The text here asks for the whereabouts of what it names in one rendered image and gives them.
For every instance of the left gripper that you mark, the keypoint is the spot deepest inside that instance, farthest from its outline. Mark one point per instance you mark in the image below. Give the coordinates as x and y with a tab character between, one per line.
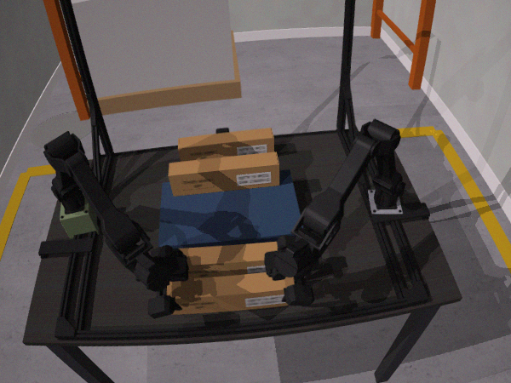
299	295

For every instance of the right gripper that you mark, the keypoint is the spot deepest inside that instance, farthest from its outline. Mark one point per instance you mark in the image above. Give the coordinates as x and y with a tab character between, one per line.
162	305

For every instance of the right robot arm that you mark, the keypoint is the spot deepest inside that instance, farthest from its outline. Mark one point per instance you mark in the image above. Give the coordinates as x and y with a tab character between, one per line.
66	154

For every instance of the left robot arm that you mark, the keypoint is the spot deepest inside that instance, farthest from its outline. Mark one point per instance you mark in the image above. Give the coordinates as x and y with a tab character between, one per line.
326	210

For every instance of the brown cardboard carton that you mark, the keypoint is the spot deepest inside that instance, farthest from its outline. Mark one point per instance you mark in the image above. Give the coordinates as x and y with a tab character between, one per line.
229	260
228	144
224	174
229	293

